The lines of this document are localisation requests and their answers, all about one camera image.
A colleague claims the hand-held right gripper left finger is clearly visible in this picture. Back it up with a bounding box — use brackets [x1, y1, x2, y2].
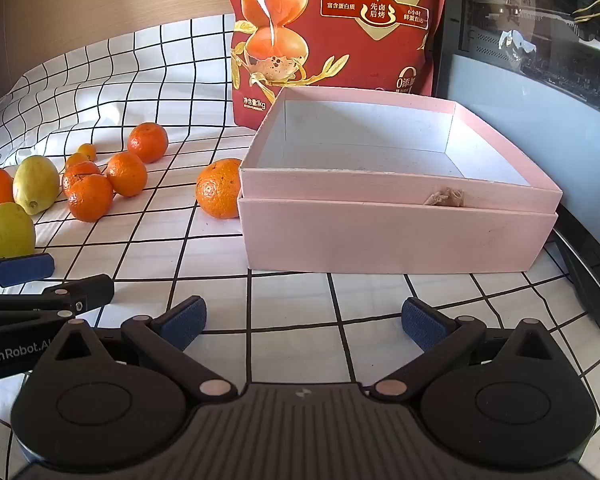
[55, 296, 238, 403]

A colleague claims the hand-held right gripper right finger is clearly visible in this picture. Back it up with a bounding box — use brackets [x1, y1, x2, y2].
[362, 297, 551, 403]

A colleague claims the pink cardboard box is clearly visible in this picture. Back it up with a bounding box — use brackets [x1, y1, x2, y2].
[237, 86, 563, 273]

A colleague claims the glass-sided computer case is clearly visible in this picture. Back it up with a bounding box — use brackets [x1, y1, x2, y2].
[432, 0, 600, 333]

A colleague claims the white checkered tablecloth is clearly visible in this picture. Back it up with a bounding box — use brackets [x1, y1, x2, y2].
[0, 12, 600, 480]

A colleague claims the yellow-green lemon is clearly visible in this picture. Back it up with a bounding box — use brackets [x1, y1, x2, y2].
[0, 202, 37, 259]
[12, 155, 61, 215]

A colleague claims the red snack bag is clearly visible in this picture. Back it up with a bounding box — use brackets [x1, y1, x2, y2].
[224, 0, 452, 131]

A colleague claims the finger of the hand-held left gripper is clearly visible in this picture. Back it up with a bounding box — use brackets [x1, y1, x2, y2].
[0, 253, 56, 292]
[0, 274, 115, 333]

